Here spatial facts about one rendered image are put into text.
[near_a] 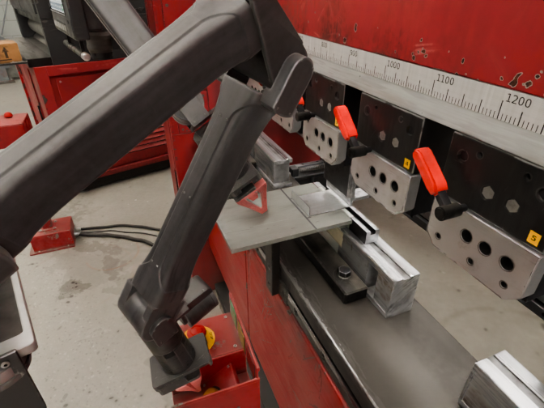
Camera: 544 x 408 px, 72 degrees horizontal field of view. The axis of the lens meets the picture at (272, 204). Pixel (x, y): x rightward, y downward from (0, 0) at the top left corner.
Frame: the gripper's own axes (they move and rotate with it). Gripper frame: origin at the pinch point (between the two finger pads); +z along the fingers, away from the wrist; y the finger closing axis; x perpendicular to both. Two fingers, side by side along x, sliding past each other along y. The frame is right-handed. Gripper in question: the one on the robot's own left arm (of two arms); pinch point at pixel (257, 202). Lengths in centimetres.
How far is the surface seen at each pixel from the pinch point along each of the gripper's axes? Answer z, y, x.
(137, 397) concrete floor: 72, 37, 84
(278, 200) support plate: 5.6, 3.9, -4.0
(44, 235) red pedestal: 43, 155, 115
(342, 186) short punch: 7.2, -3.2, -16.7
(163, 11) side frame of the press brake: -27, 85, -12
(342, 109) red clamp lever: -12.9, -9.7, -20.6
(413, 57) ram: -20.1, -20.6, -28.3
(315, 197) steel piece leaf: 9.3, 1.6, -11.4
